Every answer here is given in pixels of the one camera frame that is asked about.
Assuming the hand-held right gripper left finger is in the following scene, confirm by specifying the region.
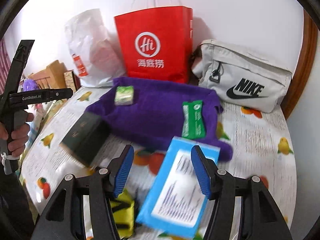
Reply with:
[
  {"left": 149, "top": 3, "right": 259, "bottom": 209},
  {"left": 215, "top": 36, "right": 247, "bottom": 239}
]
[{"left": 30, "top": 144, "right": 135, "bottom": 240}]

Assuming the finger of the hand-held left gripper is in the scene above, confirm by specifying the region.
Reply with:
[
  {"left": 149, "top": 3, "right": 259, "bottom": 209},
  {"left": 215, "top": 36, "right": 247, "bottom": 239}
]
[{"left": 49, "top": 88, "right": 74, "bottom": 101}]

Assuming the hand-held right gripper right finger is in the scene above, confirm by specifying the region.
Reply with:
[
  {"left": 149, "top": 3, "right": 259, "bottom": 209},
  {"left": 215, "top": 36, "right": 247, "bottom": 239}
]
[{"left": 190, "top": 145, "right": 293, "bottom": 240}]

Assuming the blue tissue pack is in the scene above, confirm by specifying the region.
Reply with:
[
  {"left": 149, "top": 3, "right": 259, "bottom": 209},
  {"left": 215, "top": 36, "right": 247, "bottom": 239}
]
[{"left": 135, "top": 136, "right": 221, "bottom": 238}]

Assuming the person's left hand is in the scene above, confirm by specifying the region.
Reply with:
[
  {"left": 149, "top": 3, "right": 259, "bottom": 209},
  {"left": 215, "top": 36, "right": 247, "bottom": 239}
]
[{"left": 0, "top": 114, "right": 34, "bottom": 158}]

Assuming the purple fluffy toy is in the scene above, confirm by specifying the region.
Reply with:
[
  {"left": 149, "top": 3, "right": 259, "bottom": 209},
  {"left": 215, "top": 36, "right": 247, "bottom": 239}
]
[{"left": 23, "top": 79, "right": 38, "bottom": 92}]

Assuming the striped curtain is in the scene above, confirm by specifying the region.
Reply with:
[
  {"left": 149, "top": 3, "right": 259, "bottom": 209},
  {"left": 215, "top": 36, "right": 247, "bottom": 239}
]
[{"left": 0, "top": 40, "right": 12, "bottom": 90}]

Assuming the light wooden box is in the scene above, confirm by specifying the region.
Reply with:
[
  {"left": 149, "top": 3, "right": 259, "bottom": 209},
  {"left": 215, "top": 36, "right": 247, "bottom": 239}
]
[{"left": 46, "top": 60, "right": 68, "bottom": 90}]

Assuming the yellow mesh pouch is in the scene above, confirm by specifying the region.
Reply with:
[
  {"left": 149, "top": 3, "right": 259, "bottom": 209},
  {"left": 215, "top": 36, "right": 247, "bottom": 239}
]
[{"left": 110, "top": 189, "right": 135, "bottom": 239}]

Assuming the dark green box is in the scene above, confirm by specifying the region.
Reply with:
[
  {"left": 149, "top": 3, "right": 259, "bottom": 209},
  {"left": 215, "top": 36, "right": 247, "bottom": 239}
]
[{"left": 59, "top": 112, "right": 110, "bottom": 168}]

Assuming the green wet wipe packet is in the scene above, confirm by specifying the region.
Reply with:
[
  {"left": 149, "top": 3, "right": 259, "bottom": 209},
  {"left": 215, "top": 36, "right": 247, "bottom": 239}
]
[{"left": 181, "top": 100, "right": 207, "bottom": 140}]

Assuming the white plastic bag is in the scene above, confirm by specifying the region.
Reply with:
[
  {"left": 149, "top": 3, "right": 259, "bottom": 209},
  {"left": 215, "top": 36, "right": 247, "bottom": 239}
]
[{"left": 64, "top": 8, "right": 127, "bottom": 88}]

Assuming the light green tissue pack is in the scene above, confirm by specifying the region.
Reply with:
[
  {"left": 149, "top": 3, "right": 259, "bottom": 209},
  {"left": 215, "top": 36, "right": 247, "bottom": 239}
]
[{"left": 114, "top": 85, "right": 135, "bottom": 105}]

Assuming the purple towel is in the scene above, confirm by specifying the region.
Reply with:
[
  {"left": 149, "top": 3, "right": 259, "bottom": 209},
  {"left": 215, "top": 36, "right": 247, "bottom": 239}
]
[{"left": 85, "top": 77, "right": 233, "bottom": 162}]

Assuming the red paper bag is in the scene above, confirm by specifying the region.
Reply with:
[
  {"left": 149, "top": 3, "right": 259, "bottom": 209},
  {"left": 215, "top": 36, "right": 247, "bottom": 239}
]
[{"left": 114, "top": 0, "right": 194, "bottom": 84}]

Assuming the grey waist bag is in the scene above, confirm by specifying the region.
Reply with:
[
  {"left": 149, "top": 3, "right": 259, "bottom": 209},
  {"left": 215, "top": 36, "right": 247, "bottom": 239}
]
[{"left": 191, "top": 39, "right": 293, "bottom": 113}]

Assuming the brown wooden chair back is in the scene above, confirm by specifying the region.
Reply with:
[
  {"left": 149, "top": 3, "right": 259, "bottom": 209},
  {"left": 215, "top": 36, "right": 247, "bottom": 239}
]
[{"left": 285, "top": 5, "right": 318, "bottom": 120}]

